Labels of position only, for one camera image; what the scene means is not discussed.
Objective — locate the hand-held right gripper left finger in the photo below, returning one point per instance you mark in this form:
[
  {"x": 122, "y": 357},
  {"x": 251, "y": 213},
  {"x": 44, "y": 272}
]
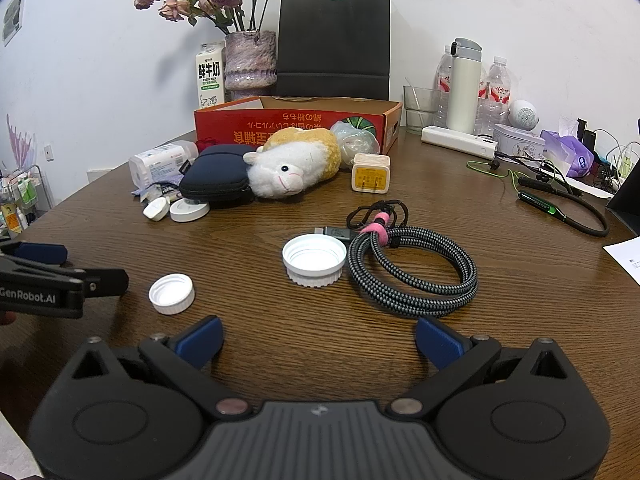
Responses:
[{"x": 202, "y": 342}]

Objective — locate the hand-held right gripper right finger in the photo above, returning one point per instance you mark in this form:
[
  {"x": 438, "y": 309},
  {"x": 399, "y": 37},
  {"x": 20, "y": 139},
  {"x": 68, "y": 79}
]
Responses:
[{"x": 437, "y": 342}]

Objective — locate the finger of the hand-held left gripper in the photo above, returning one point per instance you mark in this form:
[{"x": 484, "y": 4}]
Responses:
[
  {"x": 42, "y": 253},
  {"x": 102, "y": 281}
]

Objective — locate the small white bottle cap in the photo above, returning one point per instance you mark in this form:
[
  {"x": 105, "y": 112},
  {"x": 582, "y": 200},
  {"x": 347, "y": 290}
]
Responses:
[{"x": 171, "y": 294}]

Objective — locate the large white jar lid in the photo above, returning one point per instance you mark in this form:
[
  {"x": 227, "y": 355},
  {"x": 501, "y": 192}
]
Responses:
[{"x": 314, "y": 262}]

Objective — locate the navy zip pouch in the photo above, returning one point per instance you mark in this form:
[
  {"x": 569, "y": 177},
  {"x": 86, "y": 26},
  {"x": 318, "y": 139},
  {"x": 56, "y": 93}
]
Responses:
[{"x": 212, "y": 177}]

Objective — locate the yellow white charger plug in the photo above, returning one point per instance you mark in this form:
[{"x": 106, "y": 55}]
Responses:
[{"x": 371, "y": 175}]

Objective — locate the white yellow plush toy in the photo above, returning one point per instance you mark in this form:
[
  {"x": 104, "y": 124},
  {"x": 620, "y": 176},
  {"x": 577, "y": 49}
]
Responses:
[{"x": 295, "y": 160}]

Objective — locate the red cardboard box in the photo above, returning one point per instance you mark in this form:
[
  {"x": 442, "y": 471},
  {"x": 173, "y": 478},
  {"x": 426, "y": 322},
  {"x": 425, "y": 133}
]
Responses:
[{"x": 300, "y": 127}]

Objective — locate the wooden desktop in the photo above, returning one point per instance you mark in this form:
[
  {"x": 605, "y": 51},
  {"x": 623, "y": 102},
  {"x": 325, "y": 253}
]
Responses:
[{"x": 310, "y": 355}]

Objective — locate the metal storage rack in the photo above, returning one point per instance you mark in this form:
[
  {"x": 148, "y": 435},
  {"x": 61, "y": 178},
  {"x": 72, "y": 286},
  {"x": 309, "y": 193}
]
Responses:
[{"x": 22, "y": 200}]

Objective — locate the small white sachet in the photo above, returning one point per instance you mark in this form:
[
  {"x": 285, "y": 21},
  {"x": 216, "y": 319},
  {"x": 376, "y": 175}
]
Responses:
[{"x": 165, "y": 191}]

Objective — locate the white round case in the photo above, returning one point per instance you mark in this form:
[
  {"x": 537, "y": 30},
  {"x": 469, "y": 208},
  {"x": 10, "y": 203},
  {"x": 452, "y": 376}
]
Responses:
[{"x": 189, "y": 209}]

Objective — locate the white plastic bottle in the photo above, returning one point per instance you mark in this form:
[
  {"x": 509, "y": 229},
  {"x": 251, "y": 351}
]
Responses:
[{"x": 155, "y": 162}]

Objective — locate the black neckband earphones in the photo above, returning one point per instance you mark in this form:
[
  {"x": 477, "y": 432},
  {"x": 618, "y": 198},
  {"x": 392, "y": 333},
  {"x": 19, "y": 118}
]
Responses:
[{"x": 575, "y": 212}]

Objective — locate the white power bank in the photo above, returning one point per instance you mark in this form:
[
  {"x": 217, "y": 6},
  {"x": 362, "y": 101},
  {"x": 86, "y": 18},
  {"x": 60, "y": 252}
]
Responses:
[{"x": 457, "y": 141}]

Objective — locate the white paper sheet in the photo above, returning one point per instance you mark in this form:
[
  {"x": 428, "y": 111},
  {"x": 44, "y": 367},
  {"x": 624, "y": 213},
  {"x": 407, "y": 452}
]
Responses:
[{"x": 625, "y": 260}]

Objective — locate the white printed tin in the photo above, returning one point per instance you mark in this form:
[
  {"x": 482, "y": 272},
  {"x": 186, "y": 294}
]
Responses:
[{"x": 517, "y": 142}]

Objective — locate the clear plastic bag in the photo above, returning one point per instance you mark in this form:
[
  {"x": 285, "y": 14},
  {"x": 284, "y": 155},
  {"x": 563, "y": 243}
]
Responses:
[{"x": 356, "y": 136}]

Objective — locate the white milk carton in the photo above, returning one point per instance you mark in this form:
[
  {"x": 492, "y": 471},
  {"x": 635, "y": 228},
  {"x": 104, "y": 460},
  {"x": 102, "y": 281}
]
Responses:
[{"x": 209, "y": 77}]

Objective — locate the black laptop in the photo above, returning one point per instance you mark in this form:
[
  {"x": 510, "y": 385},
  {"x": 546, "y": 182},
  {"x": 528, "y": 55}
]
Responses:
[{"x": 627, "y": 207}]

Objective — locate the clear glass cup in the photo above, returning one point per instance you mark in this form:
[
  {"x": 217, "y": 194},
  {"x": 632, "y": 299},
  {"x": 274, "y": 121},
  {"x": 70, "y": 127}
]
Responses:
[{"x": 421, "y": 107}]

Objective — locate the white round speaker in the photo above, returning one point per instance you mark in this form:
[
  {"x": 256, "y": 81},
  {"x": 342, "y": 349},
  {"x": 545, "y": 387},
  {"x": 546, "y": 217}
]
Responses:
[{"x": 523, "y": 114}]

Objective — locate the black device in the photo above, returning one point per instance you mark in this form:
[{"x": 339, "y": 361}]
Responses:
[{"x": 586, "y": 137}]

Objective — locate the white thermos flask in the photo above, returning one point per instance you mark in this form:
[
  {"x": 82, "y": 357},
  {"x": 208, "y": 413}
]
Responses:
[{"x": 463, "y": 90}]

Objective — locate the purple vase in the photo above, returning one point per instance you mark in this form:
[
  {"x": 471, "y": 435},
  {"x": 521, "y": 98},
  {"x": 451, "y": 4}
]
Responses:
[{"x": 250, "y": 62}]

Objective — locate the black paper bag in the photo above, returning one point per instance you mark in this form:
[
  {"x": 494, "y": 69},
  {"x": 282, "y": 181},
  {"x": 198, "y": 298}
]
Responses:
[{"x": 332, "y": 45}]

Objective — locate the wall socket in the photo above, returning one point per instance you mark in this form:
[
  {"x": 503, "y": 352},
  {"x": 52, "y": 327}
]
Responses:
[{"x": 48, "y": 152}]

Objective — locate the wall picture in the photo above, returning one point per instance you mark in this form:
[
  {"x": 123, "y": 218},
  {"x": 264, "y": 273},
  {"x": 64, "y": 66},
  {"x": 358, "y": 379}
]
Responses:
[{"x": 13, "y": 15}]

